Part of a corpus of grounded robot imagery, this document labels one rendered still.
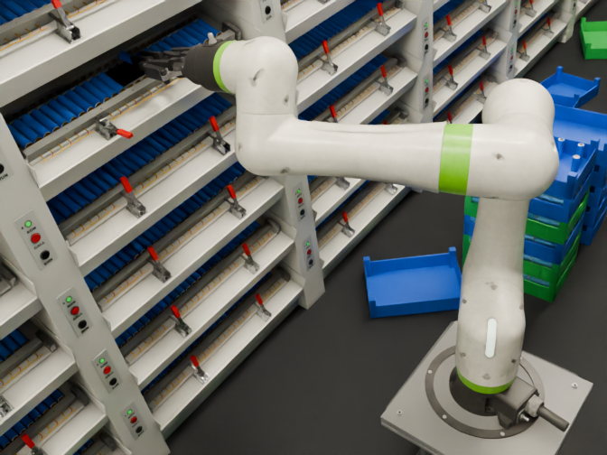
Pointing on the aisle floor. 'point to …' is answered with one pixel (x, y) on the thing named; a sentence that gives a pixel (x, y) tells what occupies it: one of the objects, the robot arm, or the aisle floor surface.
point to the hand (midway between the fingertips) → (148, 60)
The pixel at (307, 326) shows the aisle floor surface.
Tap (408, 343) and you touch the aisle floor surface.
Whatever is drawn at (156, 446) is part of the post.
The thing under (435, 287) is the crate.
